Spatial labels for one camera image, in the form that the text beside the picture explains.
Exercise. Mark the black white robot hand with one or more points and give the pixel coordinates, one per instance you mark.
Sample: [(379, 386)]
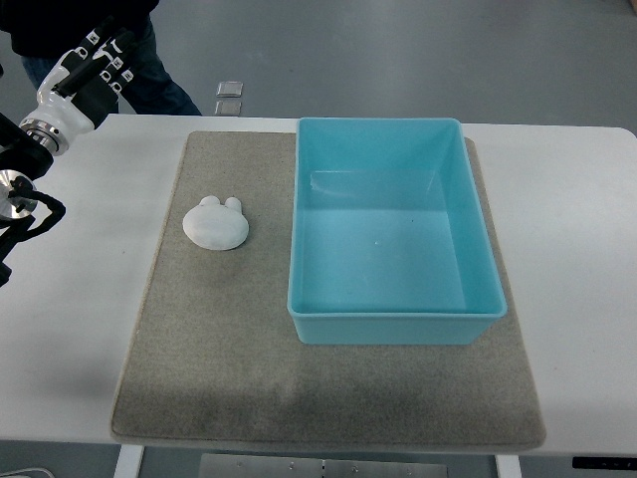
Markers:
[(82, 89)]

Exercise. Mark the white bunny plush toy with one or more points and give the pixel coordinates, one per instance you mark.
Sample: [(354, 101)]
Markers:
[(216, 225)]

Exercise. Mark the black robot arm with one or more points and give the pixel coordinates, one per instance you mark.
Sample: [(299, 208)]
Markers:
[(26, 212)]

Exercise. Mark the blue plastic box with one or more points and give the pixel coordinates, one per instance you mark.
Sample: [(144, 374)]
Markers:
[(390, 242)]

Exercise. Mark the person in dark clothes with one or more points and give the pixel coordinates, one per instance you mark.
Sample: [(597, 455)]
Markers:
[(42, 32)]

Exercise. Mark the lower floor socket plate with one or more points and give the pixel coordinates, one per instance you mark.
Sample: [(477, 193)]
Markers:
[(228, 108)]

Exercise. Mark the floor socket plate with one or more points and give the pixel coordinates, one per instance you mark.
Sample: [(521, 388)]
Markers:
[(229, 89), (228, 108)]

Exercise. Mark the upper floor socket plate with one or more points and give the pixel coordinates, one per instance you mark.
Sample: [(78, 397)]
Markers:
[(229, 89)]

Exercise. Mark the grey felt mat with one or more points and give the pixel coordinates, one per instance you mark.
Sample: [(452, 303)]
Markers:
[(215, 359)]

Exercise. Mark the white table leg left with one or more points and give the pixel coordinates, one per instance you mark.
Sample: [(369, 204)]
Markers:
[(128, 461)]

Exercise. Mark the white table leg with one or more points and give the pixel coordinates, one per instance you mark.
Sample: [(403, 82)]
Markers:
[(508, 466), (128, 461)]

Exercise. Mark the white table leg right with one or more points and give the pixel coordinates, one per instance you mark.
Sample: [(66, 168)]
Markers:
[(508, 466)]

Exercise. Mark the black table control panel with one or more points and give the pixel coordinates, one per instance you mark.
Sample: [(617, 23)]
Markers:
[(604, 463)]

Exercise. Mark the metal table base plate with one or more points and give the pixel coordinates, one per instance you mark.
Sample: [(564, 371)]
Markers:
[(226, 465)]

